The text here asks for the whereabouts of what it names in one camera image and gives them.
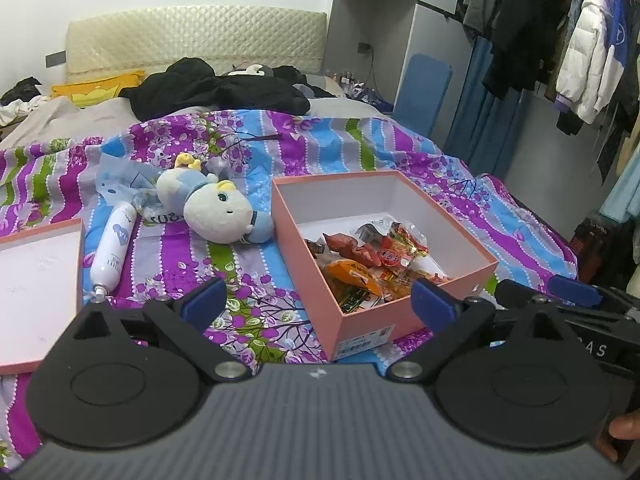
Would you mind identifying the yellow pillow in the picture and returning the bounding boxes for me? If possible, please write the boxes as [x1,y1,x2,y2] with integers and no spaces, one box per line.
[51,71,146,108]

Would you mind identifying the black hanging coat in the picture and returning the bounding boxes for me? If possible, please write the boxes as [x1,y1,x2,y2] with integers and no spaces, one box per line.
[482,0,568,101]

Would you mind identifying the green and white snack packet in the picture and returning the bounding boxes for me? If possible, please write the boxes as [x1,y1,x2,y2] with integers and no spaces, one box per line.
[337,291,383,315]

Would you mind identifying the orange cone snack packet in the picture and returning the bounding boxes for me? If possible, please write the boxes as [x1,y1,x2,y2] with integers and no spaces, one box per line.
[325,259,383,297]

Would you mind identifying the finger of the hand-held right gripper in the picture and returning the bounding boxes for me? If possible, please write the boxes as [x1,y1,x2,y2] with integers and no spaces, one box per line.
[494,279,537,317]
[547,276,640,314]

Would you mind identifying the clear pastry snack packet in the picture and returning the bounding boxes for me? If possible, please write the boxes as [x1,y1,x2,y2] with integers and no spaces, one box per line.
[356,219,401,242]

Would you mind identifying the light blue hanging garment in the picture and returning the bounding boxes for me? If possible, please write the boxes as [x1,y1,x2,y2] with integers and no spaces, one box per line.
[597,145,640,226]

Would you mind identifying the white and purple hanging jacket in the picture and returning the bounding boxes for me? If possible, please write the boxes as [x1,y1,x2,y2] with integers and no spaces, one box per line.
[554,0,638,125]

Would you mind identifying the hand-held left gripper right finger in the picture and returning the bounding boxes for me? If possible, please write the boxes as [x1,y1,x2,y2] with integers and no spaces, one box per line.
[385,277,571,385]

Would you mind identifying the black and white clothes pile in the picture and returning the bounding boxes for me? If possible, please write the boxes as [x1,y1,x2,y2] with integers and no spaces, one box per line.
[0,76,53,128]

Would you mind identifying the light blue plastic bag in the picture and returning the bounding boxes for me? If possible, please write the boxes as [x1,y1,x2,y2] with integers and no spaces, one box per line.
[94,152,166,211]

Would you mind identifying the pink cardboard box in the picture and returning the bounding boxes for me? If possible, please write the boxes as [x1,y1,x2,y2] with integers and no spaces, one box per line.
[270,170,500,362]

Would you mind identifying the pink box lid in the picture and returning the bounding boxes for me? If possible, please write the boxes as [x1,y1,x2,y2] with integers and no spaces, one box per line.
[0,217,85,375]

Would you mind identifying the blue and white plush toy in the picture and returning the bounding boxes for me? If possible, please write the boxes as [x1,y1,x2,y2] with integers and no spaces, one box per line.
[156,154,276,246]

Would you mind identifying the white spray bottle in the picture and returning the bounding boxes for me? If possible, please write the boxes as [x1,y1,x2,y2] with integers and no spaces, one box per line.
[90,201,137,303]

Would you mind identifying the cream quilted headboard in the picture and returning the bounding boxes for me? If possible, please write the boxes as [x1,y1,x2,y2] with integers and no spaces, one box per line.
[66,5,328,85]

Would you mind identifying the black and white plush toy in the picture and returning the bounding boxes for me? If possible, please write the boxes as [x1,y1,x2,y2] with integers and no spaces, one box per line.
[222,63,275,79]

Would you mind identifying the shiny red snack packet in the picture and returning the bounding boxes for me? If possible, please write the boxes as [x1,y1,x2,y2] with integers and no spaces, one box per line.
[322,231,383,267]

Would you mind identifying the person's right hand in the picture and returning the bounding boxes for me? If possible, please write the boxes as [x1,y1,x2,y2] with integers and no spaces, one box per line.
[607,407,640,443]

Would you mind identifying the beige bed sheet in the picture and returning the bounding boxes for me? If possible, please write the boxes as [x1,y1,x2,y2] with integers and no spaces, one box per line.
[0,96,146,151]

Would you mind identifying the blue curtain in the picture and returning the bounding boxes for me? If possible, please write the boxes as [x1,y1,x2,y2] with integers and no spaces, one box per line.
[444,35,533,181]

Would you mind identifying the blue padded board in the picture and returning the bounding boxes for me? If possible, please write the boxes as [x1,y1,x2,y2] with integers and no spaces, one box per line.
[392,53,453,138]

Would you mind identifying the orange red label snack packet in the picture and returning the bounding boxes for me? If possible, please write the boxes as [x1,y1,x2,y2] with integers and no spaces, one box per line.
[379,221,431,278]

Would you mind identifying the black clothing heap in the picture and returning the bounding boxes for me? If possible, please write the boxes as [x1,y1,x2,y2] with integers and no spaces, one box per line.
[117,57,312,122]

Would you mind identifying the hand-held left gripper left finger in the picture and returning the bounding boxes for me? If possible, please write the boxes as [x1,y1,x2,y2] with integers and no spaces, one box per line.
[65,276,255,385]

